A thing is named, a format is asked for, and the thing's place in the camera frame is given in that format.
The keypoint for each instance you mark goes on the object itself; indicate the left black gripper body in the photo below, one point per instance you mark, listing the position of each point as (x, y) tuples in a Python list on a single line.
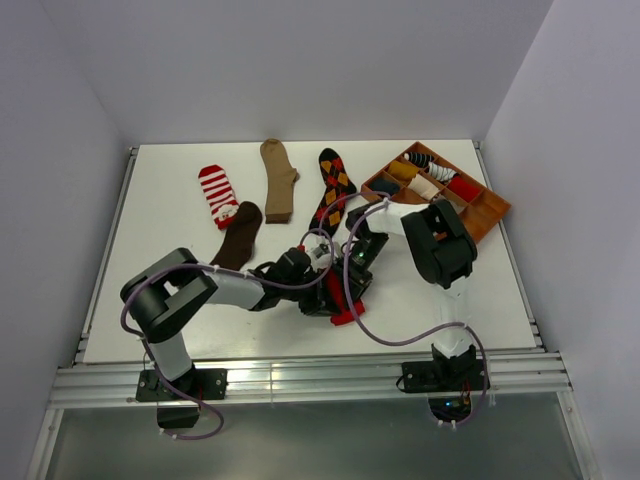
[(310, 300)]

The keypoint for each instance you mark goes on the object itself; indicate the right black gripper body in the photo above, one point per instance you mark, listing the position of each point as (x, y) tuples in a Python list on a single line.
[(360, 272)]

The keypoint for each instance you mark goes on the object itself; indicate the red patterned sock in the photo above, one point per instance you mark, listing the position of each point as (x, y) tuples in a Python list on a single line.
[(335, 288)]

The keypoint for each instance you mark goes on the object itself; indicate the navy blue sock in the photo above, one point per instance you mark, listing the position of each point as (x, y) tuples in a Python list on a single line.
[(383, 185)]

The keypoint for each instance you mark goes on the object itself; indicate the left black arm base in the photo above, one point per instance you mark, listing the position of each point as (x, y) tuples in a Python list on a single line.
[(207, 384)]

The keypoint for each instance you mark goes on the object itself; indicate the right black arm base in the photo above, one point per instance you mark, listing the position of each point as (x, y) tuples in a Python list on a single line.
[(457, 377)]

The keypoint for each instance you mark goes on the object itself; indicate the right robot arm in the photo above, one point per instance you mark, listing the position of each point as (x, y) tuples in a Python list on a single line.
[(443, 253)]

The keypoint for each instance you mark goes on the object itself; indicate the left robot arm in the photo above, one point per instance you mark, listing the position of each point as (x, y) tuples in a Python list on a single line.
[(165, 297)]

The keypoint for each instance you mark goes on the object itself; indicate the brown striped-cuff sock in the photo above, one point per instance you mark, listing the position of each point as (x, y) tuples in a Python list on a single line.
[(238, 245)]

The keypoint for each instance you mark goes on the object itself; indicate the black argyle sock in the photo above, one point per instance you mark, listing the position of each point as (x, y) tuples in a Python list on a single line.
[(330, 210)]

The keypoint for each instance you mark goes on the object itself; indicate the cream rolled sock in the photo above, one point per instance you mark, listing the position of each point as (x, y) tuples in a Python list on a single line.
[(424, 188)]

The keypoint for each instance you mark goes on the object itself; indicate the mustard rolled sock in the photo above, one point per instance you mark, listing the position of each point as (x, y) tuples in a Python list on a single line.
[(401, 171)]

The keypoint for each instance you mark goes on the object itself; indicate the orange compartment tray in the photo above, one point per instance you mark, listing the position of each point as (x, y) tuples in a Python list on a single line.
[(479, 217)]

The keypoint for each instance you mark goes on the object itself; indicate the tan sock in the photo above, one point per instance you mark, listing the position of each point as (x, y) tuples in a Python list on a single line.
[(281, 179)]

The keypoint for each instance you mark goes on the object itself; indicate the black white striped rolled sock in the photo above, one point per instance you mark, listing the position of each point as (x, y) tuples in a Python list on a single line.
[(420, 160)]

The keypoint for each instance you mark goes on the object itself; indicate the white grey striped rolled sock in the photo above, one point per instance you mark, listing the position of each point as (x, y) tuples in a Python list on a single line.
[(441, 173)]

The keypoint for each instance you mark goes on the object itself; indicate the red white striped sock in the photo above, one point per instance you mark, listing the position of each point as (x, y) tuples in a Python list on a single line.
[(219, 195)]

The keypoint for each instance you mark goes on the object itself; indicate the red rolled sock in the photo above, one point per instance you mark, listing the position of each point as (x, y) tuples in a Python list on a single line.
[(463, 189)]

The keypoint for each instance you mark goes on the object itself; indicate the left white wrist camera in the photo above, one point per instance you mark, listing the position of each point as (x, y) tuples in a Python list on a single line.
[(320, 255)]

